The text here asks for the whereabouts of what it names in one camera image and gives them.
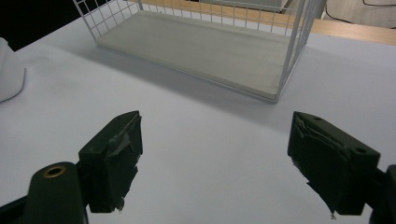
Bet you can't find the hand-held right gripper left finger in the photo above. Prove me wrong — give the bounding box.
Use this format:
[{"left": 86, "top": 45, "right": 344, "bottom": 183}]
[{"left": 78, "top": 110, "right": 144, "bottom": 215}]

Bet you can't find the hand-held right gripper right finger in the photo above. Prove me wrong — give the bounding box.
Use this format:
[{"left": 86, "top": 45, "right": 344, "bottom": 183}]
[{"left": 287, "top": 110, "right": 381, "bottom": 217}]

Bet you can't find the white container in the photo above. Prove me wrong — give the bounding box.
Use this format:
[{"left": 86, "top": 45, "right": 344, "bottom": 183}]
[{"left": 0, "top": 36, "right": 27, "bottom": 104}]

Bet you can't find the grey box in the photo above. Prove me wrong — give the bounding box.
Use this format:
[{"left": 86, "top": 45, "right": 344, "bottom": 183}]
[{"left": 199, "top": 0, "right": 294, "bottom": 14}]

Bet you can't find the white wire rack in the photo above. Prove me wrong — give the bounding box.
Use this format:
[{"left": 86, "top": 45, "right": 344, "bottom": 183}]
[{"left": 73, "top": 0, "right": 328, "bottom": 104}]

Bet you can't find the black cable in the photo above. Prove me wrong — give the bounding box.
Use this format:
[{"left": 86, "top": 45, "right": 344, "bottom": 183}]
[{"left": 361, "top": 0, "right": 396, "bottom": 7}]

